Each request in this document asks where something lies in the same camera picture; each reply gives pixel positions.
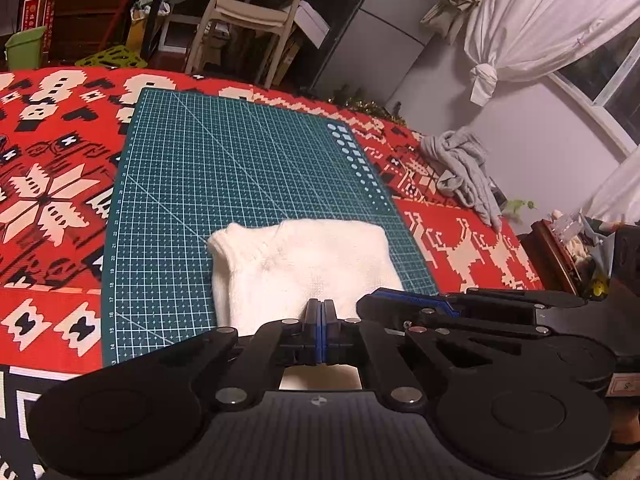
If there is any wooden drawer cabinet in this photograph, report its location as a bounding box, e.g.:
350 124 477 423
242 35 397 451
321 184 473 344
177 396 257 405
47 0 146 63

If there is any lime green toy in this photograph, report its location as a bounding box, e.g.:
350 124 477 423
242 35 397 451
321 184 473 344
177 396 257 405
504 197 540 222

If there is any lime green plastic dolly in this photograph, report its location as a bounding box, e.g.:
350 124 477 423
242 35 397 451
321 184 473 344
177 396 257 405
75 45 148 70

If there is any red patterned blanket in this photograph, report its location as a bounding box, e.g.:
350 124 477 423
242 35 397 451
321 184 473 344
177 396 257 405
0 67 546 480

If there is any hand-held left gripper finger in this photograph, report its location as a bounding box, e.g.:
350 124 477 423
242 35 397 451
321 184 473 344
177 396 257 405
175 298 321 408
321 298 506 413

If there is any green waste bin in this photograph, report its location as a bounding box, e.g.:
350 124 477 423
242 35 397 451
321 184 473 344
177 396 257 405
4 26 47 71

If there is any green tinsel wreath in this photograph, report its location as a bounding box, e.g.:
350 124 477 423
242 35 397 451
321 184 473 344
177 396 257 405
327 87 408 126

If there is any black desk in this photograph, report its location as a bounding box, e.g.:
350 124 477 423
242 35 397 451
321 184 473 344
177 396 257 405
140 0 366 61

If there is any yellow cardboard box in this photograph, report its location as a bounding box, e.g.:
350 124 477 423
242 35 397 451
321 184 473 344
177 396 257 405
125 7 151 53

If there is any dark wooden nightstand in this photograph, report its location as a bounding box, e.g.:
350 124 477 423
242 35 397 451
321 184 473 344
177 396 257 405
517 219 583 296

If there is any hanging beige garment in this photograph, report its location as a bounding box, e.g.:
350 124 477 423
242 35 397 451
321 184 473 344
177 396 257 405
420 0 488 46

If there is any wrapped flower bouquet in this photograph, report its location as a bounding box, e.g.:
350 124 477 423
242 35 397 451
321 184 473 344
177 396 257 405
570 215 616 298

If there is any glass window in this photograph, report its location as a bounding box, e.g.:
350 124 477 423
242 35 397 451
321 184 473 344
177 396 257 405
550 20 640 156

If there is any red mop stick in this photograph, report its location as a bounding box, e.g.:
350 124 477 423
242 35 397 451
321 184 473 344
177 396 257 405
102 0 156 58

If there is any white curtain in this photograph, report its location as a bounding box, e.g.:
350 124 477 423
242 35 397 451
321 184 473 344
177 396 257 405
587 145 640 226
462 0 640 107

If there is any grey refrigerator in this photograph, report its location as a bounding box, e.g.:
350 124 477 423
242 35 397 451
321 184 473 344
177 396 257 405
310 0 471 103

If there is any white flat box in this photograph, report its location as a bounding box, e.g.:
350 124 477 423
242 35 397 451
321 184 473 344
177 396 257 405
292 0 331 46

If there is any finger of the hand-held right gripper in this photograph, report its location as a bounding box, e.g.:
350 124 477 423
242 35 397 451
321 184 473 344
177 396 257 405
367 287 586 318
356 294 553 338

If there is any beige plastic chair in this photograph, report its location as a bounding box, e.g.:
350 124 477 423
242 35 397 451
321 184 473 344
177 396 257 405
185 0 321 90

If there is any red printed carton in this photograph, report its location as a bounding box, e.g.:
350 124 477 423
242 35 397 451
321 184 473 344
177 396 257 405
19 0 53 53

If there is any crumpled grey sweater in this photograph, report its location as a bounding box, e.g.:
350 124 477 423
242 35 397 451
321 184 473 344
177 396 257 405
419 129 503 231

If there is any green cutting mat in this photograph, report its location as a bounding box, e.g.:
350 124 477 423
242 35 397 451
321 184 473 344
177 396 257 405
101 86 441 368

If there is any white knit vest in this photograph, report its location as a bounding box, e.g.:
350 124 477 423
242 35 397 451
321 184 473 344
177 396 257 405
206 217 405 391

